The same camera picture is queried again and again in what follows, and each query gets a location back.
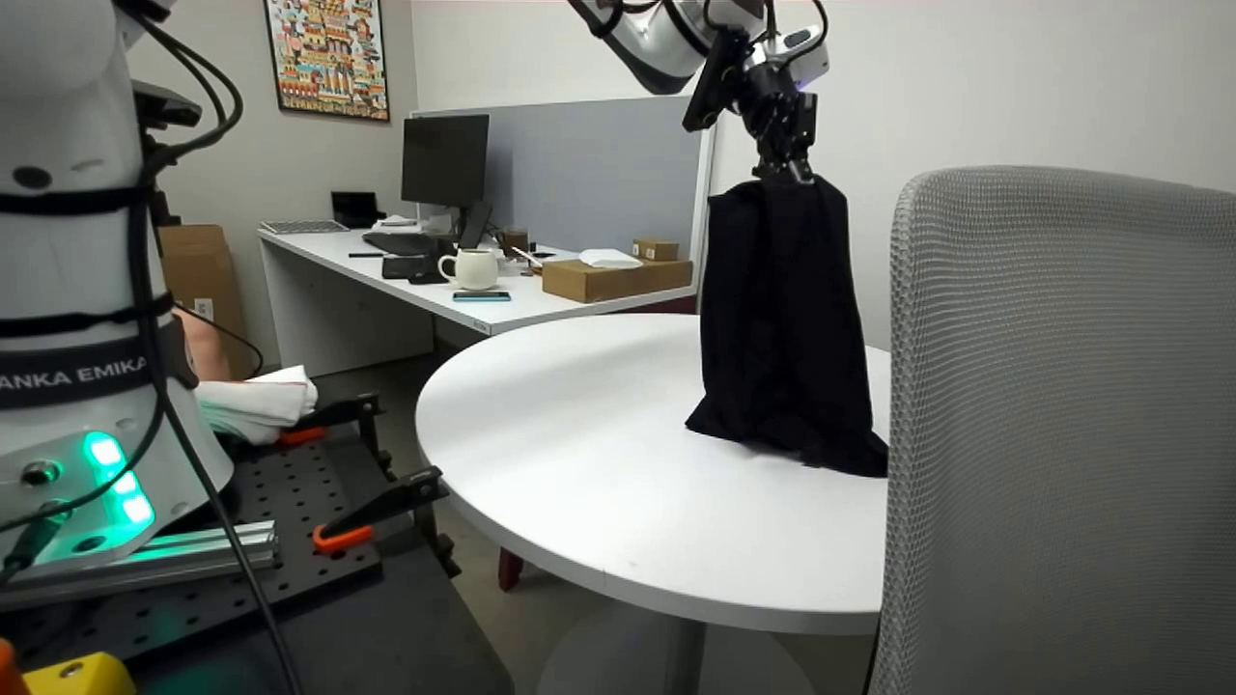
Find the black cable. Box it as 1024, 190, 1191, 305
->
143, 319, 306, 695

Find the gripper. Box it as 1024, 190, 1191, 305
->
742, 62, 820, 185

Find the framed colourful picture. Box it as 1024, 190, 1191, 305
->
262, 0, 392, 124

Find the black wallet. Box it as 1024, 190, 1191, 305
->
380, 253, 447, 286

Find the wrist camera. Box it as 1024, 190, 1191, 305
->
682, 27, 751, 134

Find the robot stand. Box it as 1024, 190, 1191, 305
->
0, 375, 515, 695

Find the black keyboard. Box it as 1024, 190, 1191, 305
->
361, 231, 447, 259

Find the black clamp with orange handle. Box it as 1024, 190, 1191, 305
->
311, 466, 462, 579
279, 391, 395, 476

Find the grey mesh office chair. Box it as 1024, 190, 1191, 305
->
866, 165, 1236, 695

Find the white desk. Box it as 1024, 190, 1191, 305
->
257, 225, 698, 379

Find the yellow block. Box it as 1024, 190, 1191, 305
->
0, 639, 137, 695

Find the tall cardboard box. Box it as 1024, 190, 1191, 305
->
156, 223, 255, 381

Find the flat cardboard box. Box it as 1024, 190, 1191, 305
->
541, 255, 694, 305

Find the black monitor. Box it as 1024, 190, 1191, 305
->
400, 113, 494, 251

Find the grey partition panel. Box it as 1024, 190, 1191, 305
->
409, 93, 717, 294

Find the camera on mount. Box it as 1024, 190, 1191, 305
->
131, 79, 205, 157

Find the white mug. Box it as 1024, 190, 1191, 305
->
436, 247, 501, 292

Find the black t-shirt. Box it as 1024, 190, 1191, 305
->
685, 174, 890, 480

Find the small black screen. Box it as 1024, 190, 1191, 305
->
330, 190, 388, 231

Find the folded white cloth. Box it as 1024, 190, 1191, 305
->
193, 364, 320, 446

